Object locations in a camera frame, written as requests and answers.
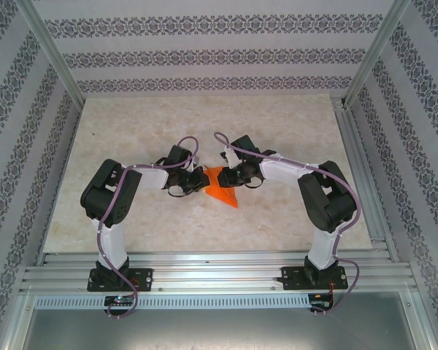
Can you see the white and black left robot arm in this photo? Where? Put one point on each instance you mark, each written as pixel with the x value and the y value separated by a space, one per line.
pixel 117 240

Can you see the small circuit board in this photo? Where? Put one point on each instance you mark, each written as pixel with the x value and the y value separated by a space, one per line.
pixel 319 302
pixel 118 299

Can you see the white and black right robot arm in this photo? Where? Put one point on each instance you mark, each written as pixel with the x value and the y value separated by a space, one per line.
pixel 281 173

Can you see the aluminium frame post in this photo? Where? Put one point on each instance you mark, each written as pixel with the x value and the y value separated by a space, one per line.
pixel 377 51
pixel 49 51

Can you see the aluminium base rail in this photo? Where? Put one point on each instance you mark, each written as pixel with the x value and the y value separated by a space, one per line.
pixel 219 271

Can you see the orange paper sheet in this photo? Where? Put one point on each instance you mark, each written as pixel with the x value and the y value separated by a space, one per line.
pixel 222 195

